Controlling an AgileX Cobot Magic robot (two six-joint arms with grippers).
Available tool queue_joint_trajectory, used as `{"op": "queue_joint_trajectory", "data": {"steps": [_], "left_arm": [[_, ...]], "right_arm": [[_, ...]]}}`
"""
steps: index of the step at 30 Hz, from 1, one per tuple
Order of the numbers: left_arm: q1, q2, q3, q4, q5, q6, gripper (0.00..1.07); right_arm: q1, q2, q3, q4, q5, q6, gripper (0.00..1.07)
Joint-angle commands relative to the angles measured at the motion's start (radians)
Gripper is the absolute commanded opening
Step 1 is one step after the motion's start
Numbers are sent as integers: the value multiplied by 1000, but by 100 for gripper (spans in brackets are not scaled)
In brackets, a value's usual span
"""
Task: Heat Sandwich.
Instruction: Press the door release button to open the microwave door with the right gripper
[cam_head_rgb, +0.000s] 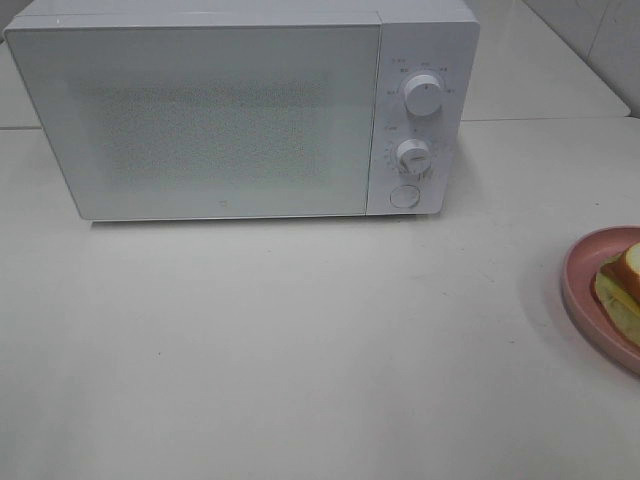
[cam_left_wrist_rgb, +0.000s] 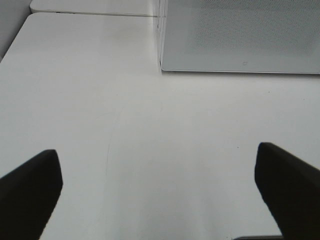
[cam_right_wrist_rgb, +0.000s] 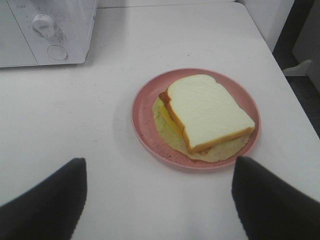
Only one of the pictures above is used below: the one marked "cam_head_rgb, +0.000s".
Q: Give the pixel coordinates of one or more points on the round white door button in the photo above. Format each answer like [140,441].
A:
[405,196]

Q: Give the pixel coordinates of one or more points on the pink round plate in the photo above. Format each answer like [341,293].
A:
[581,263]

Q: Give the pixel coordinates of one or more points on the sandwich with lettuce and cheese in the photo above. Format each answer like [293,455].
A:
[616,286]

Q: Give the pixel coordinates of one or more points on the lower white timer knob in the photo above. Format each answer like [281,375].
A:
[413,157]

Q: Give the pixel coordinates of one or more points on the upper white power knob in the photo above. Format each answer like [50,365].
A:
[422,93]

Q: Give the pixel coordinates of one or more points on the white microwave oven body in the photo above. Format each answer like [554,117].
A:
[415,36]

